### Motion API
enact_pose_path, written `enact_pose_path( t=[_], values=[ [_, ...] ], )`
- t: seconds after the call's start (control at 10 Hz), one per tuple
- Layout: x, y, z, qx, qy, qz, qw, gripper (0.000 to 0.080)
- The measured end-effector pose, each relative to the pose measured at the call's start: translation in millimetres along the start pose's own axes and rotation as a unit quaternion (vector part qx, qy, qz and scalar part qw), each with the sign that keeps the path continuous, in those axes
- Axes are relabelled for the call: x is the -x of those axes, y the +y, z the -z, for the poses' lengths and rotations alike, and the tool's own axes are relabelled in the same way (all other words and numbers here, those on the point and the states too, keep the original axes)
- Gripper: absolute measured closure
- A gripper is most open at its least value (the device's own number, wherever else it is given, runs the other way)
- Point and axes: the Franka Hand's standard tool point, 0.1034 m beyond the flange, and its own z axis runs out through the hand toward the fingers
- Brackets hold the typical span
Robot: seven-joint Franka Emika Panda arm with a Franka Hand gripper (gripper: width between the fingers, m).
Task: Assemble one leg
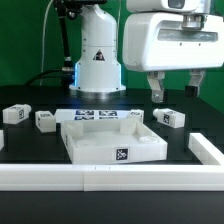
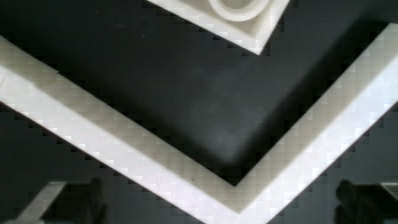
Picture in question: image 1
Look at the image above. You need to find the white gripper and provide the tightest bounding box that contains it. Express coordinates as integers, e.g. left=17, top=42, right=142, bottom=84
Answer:
left=122, top=13, right=224, bottom=103

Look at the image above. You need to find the white square tabletop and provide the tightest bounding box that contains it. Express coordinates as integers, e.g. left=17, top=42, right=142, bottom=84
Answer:
left=61, top=118, right=168, bottom=165

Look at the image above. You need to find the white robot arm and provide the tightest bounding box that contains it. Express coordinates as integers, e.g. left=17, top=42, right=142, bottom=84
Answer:
left=70, top=0, right=224, bottom=103

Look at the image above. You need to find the white marker sheet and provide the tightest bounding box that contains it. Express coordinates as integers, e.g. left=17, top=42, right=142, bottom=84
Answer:
left=54, top=109, right=129, bottom=123

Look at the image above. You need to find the white right fence wall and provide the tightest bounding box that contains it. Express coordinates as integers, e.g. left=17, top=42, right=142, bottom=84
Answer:
left=188, top=133, right=224, bottom=166

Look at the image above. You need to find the white fence wall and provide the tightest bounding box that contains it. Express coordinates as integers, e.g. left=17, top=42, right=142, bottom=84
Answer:
left=0, top=164, right=224, bottom=191
left=188, top=133, right=224, bottom=166

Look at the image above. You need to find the black cable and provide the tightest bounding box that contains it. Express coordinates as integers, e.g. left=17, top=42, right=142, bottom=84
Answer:
left=23, top=68, right=69, bottom=87

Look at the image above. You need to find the white cable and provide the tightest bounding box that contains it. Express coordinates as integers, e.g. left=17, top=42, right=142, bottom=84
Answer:
left=39, top=0, right=55, bottom=87

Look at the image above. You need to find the white front fence wall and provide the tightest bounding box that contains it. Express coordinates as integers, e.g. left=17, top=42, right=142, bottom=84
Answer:
left=0, top=164, right=224, bottom=191

